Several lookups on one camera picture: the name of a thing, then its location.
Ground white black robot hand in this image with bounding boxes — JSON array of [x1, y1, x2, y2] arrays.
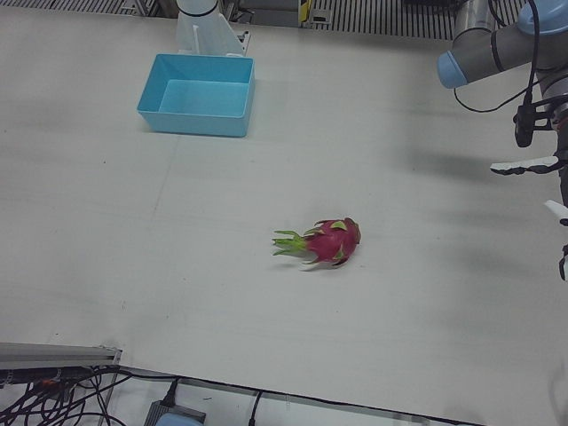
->
[[490, 153, 568, 281]]

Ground pink green dragon fruit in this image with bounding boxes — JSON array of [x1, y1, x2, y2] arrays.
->
[[271, 217, 363, 272]]

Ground grey finned background panel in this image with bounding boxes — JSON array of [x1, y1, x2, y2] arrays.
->
[[310, 0, 459, 42]]

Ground light blue plastic bin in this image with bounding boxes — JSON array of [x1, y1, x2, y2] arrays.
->
[[136, 53, 256, 138]]

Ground grey metal adapter box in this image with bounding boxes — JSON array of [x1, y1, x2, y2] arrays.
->
[[142, 398, 208, 426]]

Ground black power strip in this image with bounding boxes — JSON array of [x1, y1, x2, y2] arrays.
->
[[0, 366, 97, 388]]

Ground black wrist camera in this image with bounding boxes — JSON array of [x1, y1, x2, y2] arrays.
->
[[513, 104, 556, 149]]

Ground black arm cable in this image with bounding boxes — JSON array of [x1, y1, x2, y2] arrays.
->
[[452, 0, 543, 113]]

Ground white pedestal mount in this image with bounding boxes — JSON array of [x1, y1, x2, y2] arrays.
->
[[175, 0, 252, 58]]

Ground short black cable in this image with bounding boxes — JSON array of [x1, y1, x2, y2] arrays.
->
[[247, 390, 265, 426]]

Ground long black table-edge cable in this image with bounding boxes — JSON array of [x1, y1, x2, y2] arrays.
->
[[118, 366, 489, 426]]

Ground black plug cable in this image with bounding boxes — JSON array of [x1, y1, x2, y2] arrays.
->
[[160, 376, 182, 407]]

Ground aluminium frame rail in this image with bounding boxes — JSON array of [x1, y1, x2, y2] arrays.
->
[[0, 341, 123, 372]]

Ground black cable tangle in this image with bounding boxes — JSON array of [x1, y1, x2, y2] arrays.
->
[[0, 364, 134, 426]]

